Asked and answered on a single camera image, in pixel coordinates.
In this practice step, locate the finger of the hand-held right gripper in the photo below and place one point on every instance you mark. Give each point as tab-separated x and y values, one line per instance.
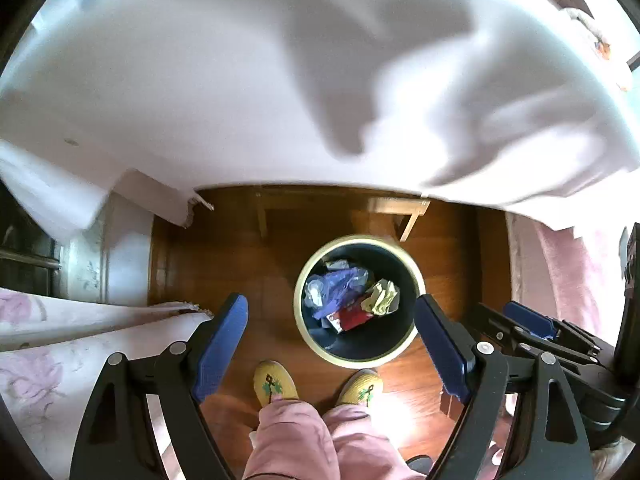
500	327
530	320

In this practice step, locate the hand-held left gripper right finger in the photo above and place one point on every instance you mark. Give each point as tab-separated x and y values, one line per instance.
442	345

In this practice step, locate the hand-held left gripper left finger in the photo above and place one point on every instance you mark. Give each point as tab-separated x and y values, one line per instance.
222	340

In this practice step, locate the blue bin with cream rim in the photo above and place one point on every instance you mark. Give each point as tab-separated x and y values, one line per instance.
380	340

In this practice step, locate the yellow wrapper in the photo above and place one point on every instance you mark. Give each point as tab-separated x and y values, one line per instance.
381	296

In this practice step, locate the red paper box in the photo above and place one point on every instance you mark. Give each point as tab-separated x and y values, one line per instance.
352	319

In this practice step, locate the purple plastic bag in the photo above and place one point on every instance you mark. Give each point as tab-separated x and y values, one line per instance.
342	287

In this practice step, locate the yellow knit slipper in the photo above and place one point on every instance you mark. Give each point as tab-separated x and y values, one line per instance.
274	382
361	387

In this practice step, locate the person's left leg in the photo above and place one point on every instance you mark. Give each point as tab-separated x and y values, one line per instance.
290	440

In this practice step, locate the person's leg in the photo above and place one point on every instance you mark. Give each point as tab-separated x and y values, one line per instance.
290	440
365	440

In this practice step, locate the person's right leg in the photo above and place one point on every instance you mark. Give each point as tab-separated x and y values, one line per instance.
365	440

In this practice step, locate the white leaf print curtain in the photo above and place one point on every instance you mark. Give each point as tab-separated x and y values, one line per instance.
115	250
55	375

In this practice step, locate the printed pink tablecloth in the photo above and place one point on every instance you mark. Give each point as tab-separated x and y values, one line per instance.
250	85

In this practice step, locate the dark window frame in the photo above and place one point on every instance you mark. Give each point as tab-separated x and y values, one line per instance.
27	255

